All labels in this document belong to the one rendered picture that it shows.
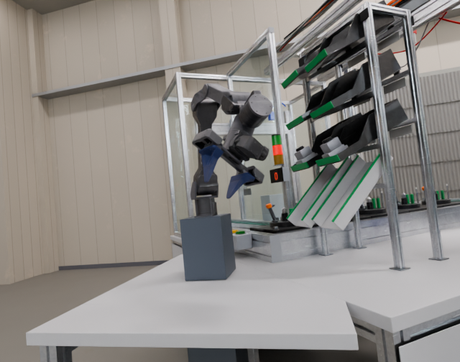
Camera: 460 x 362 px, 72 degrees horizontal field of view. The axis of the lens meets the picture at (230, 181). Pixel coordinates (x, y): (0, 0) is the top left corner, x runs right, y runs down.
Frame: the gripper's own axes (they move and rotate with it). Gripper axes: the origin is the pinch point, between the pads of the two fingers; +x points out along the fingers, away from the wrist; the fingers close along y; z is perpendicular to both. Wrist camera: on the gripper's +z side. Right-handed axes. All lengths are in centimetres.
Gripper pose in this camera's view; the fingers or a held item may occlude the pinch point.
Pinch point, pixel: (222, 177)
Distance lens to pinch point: 70.8
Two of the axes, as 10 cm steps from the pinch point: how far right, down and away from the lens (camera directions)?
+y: 6.9, 5.4, 4.8
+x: -3.3, 8.3, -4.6
